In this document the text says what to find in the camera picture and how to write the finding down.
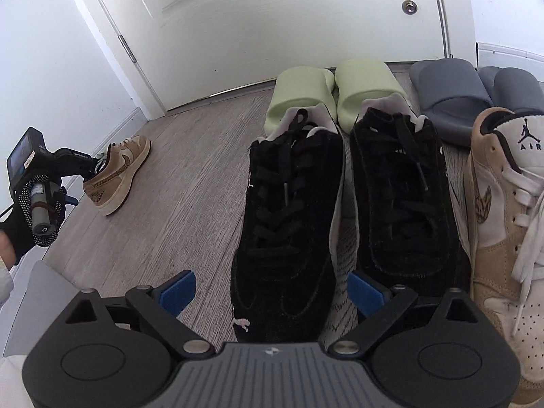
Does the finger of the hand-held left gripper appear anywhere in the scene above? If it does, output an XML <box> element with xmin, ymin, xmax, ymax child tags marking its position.
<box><xmin>83</xmin><ymin>155</ymin><xmax>105</xmax><ymax>178</ymax></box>

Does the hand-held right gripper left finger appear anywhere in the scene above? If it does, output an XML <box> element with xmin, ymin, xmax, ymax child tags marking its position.
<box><xmin>53</xmin><ymin>270</ymin><xmax>213</xmax><ymax>355</ymax></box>

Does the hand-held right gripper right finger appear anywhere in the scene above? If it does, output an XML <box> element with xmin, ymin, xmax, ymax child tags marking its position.
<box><xmin>329</xmin><ymin>272</ymin><xmax>485</xmax><ymax>355</ymax></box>

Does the tan and white sneaker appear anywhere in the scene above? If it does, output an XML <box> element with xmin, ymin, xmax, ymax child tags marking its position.
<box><xmin>82</xmin><ymin>135</ymin><xmax>152</xmax><ymax>217</ymax></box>
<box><xmin>465</xmin><ymin>107</ymin><xmax>544</xmax><ymax>406</ymax></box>

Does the black suede sneaker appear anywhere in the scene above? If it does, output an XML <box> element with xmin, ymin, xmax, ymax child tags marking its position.
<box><xmin>348</xmin><ymin>96</ymin><xmax>472</xmax><ymax>319</ymax></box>
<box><xmin>229</xmin><ymin>107</ymin><xmax>346</xmax><ymax>343</ymax></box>

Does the light green slide sandal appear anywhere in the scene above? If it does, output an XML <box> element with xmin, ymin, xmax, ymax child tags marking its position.
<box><xmin>334</xmin><ymin>58</ymin><xmax>409</xmax><ymax>132</ymax></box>
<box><xmin>264</xmin><ymin>66</ymin><xmax>336</xmax><ymax>137</ymax></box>

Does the grey slide sandal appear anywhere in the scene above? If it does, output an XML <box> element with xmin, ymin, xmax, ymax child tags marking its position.
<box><xmin>409</xmin><ymin>59</ymin><xmax>496</xmax><ymax>147</ymax></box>
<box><xmin>478</xmin><ymin>66</ymin><xmax>544</xmax><ymax>115</ymax></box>

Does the person's left forearm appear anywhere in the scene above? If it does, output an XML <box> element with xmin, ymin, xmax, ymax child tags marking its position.
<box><xmin>0</xmin><ymin>232</ymin><xmax>15</xmax><ymax>307</ymax></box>

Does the person's left hand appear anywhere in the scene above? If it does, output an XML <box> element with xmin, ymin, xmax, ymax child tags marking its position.
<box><xmin>0</xmin><ymin>178</ymin><xmax>68</xmax><ymax>266</ymax></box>

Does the white baseboard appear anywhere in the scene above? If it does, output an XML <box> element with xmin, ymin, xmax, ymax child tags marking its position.
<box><xmin>474</xmin><ymin>41</ymin><xmax>544</xmax><ymax>71</ymax></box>
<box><xmin>85</xmin><ymin>107</ymin><xmax>147</xmax><ymax>158</ymax></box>

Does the person's white clothing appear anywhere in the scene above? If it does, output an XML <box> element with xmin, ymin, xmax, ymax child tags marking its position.
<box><xmin>0</xmin><ymin>342</ymin><xmax>32</xmax><ymax>408</ymax></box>

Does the white door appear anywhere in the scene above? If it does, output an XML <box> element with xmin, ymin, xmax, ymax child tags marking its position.
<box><xmin>81</xmin><ymin>0</ymin><xmax>477</xmax><ymax>115</ymax></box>

